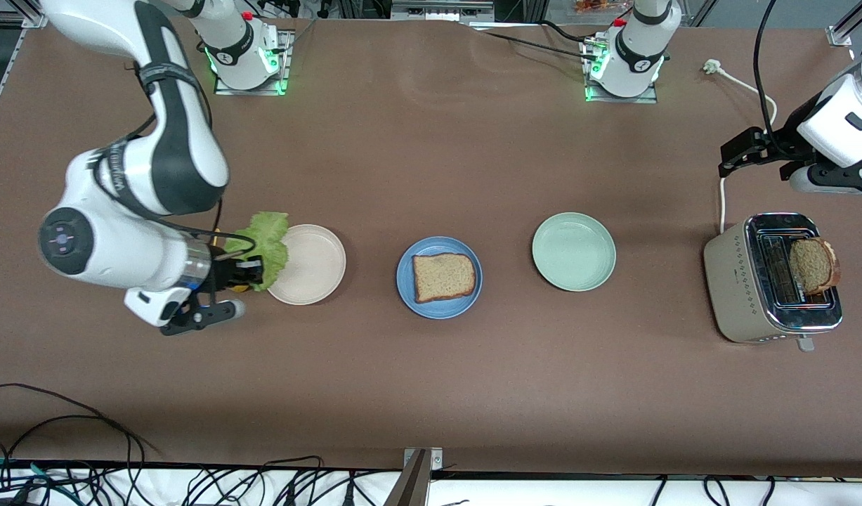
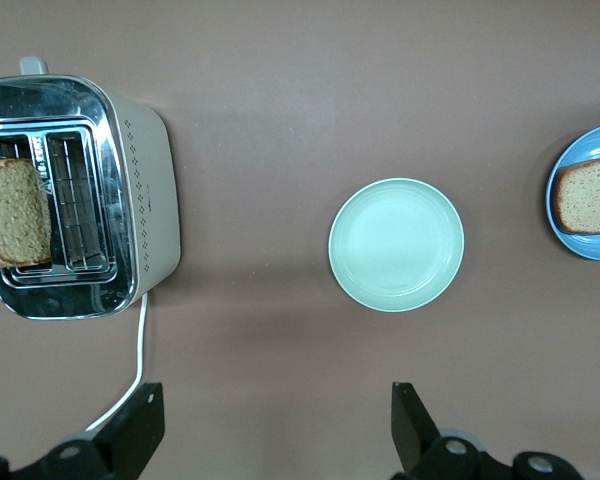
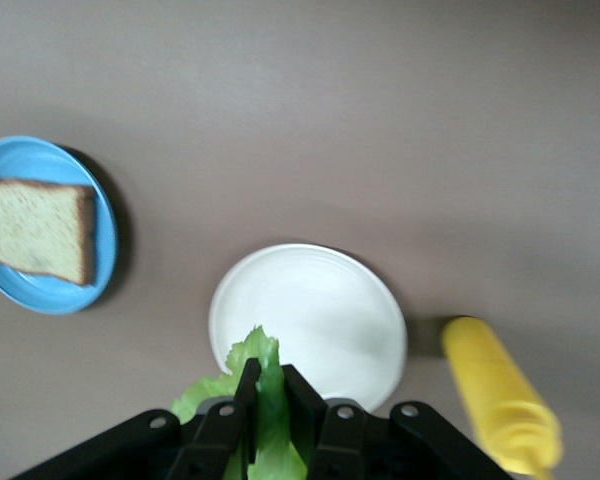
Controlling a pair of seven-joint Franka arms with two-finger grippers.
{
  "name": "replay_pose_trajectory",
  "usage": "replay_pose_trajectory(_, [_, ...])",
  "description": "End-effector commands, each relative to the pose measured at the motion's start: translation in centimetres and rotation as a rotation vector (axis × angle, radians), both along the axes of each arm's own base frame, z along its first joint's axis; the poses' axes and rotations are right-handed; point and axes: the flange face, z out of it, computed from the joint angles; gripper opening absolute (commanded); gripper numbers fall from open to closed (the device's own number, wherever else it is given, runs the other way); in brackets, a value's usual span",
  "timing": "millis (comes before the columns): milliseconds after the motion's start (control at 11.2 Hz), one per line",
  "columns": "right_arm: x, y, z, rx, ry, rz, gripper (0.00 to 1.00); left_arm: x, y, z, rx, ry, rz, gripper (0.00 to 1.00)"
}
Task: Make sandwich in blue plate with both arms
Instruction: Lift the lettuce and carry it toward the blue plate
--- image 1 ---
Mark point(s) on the square toasted bread slice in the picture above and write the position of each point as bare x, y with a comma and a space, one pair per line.
441, 277

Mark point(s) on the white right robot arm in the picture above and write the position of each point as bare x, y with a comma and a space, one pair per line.
164, 140

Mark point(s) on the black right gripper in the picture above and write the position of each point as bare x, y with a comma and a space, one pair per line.
224, 274

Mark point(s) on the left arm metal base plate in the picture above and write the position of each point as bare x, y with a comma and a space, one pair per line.
620, 99

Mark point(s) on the green lettuce leaf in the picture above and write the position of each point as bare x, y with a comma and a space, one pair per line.
269, 246

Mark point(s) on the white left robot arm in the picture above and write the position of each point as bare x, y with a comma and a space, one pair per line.
638, 56

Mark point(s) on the aluminium frame strut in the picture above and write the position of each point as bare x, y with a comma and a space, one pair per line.
839, 34

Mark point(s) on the beige chrome toaster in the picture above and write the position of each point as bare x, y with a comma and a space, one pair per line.
736, 281

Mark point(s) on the metal table edge bracket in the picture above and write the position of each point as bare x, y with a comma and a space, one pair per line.
413, 485

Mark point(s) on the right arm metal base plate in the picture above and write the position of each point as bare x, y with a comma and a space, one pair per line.
251, 92

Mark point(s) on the orange packet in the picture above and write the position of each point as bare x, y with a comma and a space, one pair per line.
592, 5

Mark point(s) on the beige round plate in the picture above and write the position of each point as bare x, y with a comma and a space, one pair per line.
311, 270

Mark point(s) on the metal frame rail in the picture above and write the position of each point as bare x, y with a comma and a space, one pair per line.
441, 10

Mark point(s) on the blue round plate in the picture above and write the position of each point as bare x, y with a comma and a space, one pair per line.
405, 277

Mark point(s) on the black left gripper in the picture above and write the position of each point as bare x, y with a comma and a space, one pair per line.
782, 150

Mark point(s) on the pale green round plate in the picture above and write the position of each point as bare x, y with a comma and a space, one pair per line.
573, 253

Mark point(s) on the rounded toasted bread slice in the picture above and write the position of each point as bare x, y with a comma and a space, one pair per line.
813, 267

